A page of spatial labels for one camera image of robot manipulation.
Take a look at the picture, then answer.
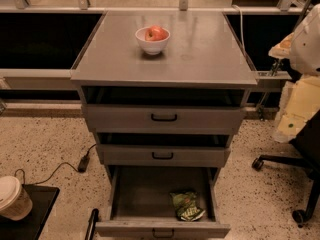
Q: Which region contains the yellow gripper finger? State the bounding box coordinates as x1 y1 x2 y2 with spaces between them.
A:
268 33 294 59

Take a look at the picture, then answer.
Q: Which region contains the green jalapeno chip bag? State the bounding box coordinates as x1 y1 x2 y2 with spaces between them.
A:
170 191 205 222

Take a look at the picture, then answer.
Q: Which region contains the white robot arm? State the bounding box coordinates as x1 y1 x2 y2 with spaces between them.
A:
268 4 320 76

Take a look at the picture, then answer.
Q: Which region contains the grey drawer cabinet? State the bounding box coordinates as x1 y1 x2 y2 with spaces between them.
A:
69 9 259 172

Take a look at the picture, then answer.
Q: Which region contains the top grey drawer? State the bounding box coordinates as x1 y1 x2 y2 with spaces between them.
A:
82 86 245 134

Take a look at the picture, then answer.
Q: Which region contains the grey drawer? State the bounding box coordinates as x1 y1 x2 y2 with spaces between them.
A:
96 166 230 240
82 86 245 134
96 133 230 167

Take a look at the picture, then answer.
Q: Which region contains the middle grey drawer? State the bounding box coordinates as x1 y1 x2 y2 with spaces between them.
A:
96 133 230 167

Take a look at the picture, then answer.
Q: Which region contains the bottom grey drawer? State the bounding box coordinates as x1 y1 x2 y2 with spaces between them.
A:
96 166 230 240

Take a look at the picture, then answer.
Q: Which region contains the metal diagonal support rod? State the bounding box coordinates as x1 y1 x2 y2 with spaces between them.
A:
256 0 316 120

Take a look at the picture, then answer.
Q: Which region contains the black office chair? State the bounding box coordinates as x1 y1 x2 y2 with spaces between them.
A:
252 111 320 227

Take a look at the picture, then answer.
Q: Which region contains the white ceramic bowl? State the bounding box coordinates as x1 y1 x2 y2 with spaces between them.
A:
135 26 170 55

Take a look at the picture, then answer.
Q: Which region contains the red apple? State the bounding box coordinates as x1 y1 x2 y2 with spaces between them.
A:
145 25 168 41

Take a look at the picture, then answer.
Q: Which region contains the small black side table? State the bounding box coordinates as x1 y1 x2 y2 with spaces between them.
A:
0 185 60 240

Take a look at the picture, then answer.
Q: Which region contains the paper coffee cup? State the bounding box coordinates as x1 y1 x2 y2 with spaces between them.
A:
0 176 33 221

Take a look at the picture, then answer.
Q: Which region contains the white cable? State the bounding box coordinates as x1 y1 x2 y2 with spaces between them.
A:
231 4 248 58

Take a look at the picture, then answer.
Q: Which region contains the black power adapter with cable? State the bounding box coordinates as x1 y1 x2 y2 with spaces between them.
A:
13 143 98 186

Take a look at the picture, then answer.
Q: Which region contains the black handle bar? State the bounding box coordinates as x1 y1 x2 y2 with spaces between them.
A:
84 208 99 240

